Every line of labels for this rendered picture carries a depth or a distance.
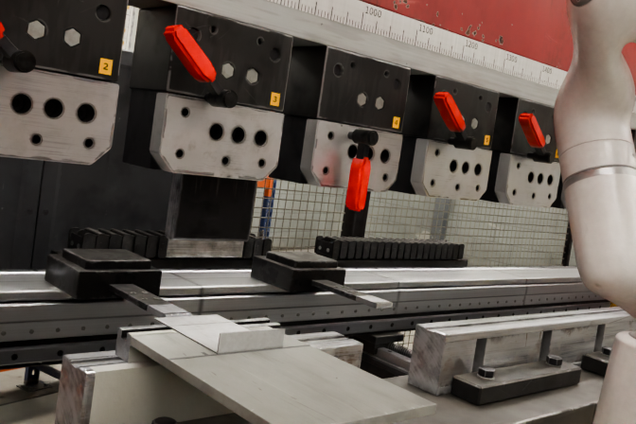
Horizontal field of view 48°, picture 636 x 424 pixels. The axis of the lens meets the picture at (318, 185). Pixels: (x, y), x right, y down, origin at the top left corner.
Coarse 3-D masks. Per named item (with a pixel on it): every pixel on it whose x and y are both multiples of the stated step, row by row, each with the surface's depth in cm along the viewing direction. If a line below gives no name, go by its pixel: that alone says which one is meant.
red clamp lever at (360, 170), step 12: (348, 132) 88; (360, 132) 86; (372, 132) 85; (360, 144) 86; (372, 144) 85; (360, 156) 86; (360, 168) 85; (348, 180) 86; (360, 180) 85; (348, 192) 86; (360, 192) 85; (348, 204) 86; (360, 204) 85
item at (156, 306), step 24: (48, 264) 99; (72, 264) 95; (96, 264) 94; (120, 264) 96; (144, 264) 99; (72, 288) 93; (96, 288) 93; (120, 288) 93; (144, 288) 98; (168, 312) 84
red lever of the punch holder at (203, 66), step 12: (168, 36) 68; (180, 36) 67; (180, 48) 68; (192, 48) 68; (180, 60) 69; (192, 60) 68; (204, 60) 69; (192, 72) 70; (204, 72) 69; (204, 84) 71; (216, 84) 71; (204, 96) 74; (216, 96) 72; (228, 96) 71
